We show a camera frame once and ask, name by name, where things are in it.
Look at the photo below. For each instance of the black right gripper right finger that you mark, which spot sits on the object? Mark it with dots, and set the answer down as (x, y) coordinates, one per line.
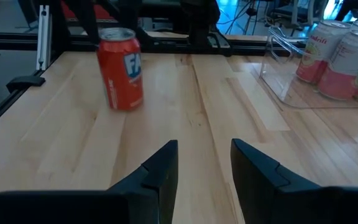
(266, 193)

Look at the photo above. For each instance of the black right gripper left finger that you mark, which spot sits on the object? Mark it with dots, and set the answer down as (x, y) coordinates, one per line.
(148, 193)

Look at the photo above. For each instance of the clear plastic bin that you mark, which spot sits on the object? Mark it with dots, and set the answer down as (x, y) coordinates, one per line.
(278, 77)

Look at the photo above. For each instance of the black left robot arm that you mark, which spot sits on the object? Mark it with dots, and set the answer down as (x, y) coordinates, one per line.
(200, 18)

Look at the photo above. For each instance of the orange Fanta soda can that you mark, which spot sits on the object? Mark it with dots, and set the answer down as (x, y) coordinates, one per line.
(120, 77)

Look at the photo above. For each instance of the silver aluminium extrusion post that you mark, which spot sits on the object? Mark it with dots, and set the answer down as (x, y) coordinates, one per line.
(43, 37)

